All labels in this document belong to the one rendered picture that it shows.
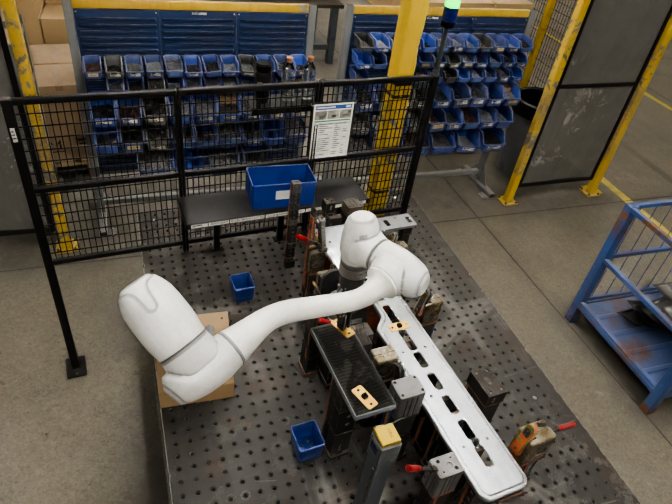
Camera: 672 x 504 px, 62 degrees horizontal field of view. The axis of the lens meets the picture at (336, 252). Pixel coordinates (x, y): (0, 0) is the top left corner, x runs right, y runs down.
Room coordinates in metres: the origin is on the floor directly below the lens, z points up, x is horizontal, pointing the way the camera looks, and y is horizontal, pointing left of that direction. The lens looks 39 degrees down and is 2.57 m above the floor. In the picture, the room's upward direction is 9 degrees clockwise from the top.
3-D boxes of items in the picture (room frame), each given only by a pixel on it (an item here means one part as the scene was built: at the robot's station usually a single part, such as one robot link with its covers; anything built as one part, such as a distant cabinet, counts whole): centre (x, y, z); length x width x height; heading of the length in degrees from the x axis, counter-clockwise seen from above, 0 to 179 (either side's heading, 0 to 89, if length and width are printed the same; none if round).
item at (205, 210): (2.23, 0.32, 1.01); 0.90 x 0.22 x 0.03; 119
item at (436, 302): (1.68, -0.41, 0.87); 0.12 x 0.09 x 0.35; 119
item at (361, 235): (1.27, -0.07, 1.60); 0.13 x 0.11 x 0.16; 52
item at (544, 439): (1.12, -0.73, 0.88); 0.15 x 0.11 x 0.36; 119
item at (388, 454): (0.95, -0.23, 0.92); 0.08 x 0.08 x 0.44; 29
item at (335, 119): (2.48, 0.12, 1.30); 0.23 x 0.02 x 0.31; 119
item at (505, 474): (1.53, -0.30, 1.00); 1.38 x 0.22 x 0.02; 29
